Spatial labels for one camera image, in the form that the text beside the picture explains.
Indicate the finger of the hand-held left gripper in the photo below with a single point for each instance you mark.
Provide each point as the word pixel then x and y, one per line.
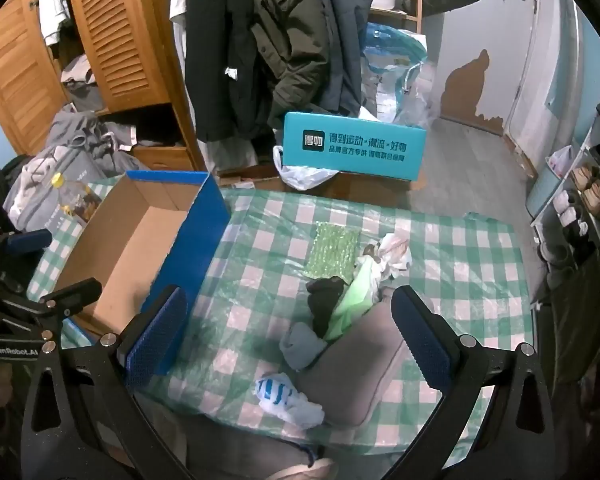
pixel 72 296
pixel 27 241

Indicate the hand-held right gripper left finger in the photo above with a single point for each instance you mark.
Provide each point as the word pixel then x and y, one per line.
pixel 155 335

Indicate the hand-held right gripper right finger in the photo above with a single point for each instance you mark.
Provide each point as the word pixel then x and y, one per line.
pixel 425 340

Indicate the grey garment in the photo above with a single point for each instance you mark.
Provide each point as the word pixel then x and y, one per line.
pixel 360 360

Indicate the blue-edged cardboard box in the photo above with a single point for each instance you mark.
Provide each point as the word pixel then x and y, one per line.
pixel 130 240

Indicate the light green cloth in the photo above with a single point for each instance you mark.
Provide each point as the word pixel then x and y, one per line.
pixel 352 300

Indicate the white wrapper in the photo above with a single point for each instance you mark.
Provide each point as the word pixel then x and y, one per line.
pixel 392 252

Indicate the black sock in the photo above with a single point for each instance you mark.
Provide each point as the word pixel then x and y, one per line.
pixel 325 305

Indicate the grey sock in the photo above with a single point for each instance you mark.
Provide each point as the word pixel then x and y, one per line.
pixel 300 345

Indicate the white blue striped sock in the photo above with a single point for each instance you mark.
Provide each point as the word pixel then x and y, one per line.
pixel 280 395

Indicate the yellow-capped plastic bottle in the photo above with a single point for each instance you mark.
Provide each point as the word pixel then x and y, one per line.
pixel 75 200

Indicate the green white checkered tablecloth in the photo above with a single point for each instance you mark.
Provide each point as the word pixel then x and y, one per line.
pixel 455 270

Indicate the grey hoodie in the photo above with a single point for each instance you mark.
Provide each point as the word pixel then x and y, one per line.
pixel 80 135

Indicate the wooden wardrobe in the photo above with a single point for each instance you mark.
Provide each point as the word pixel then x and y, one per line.
pixel 10 85

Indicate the dark green cloth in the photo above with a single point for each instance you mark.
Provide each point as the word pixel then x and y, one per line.
pixel 585 335

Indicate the grey clothes pile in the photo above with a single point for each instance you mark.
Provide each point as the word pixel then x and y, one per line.
pixel 80 80

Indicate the light blue trash bin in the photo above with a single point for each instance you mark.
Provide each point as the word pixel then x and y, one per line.
pixel 545 190

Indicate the white plastic bag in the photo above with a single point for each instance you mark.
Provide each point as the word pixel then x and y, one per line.
pixel 300 175

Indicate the teal printed box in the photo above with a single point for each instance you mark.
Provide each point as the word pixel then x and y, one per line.
pixel 355 145

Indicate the shoe rack with shoes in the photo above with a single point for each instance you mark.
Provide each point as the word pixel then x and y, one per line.
pixel 590 190

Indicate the louvered wardrobe door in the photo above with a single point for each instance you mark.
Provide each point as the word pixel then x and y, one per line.
pixel 115 35

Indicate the white hanging shirt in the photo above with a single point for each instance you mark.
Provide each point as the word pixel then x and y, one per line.
pixel 52 0

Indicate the black hanging jacket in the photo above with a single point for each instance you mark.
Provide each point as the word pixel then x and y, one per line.
pixel 220 60

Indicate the white hanging garment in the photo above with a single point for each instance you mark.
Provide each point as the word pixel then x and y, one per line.
pixel 177 20

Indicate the blue clear plastic bag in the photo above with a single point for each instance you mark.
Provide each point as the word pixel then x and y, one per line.
pixel 395 70

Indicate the white door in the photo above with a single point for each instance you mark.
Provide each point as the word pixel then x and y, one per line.
pixel 545 85

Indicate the dark blue hanging coat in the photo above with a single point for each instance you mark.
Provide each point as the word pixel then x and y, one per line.
pixel 347 35

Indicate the olive hanging jacket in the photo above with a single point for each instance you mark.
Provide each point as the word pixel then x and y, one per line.
pixel 290 35

